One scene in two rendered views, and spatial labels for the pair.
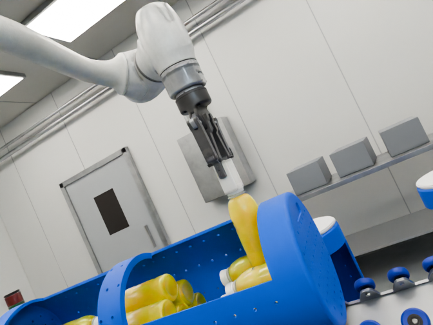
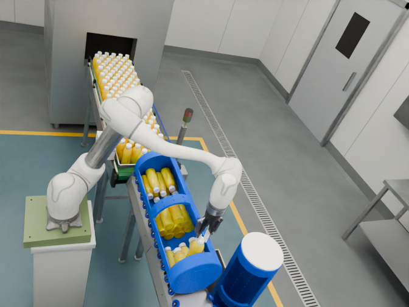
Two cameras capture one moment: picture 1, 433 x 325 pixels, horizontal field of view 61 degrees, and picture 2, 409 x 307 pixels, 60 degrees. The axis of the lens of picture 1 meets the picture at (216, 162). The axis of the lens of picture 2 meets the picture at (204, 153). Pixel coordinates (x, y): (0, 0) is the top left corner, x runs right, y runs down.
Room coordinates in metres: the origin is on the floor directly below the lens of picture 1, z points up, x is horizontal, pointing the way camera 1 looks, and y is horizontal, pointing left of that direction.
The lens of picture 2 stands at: (-0.24, -0.63, 2.69)
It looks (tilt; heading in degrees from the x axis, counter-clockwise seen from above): 36 degrees down; 37
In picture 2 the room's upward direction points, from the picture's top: 21 degrees clockwise
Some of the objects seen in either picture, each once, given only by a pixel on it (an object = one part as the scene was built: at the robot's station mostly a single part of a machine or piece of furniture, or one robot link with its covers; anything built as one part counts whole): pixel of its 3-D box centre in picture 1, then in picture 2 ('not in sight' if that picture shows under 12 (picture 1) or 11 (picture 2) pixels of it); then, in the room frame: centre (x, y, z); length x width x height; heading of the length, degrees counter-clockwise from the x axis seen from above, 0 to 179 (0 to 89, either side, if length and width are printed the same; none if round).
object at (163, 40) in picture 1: (162, 41); (224, 187); (0.82, 0.00, 1.65); 0.13 x 0.11 x 0.16; 33
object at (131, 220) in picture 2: not in sight; (127, 237); (0.99, 0.72, 0.31); 0.06 x 0.06 x 0.63; 71
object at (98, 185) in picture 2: not in sight; (97, 198); (0.88, 1.05, 0.50); 0.04 x 0.04 x 1.00; 71
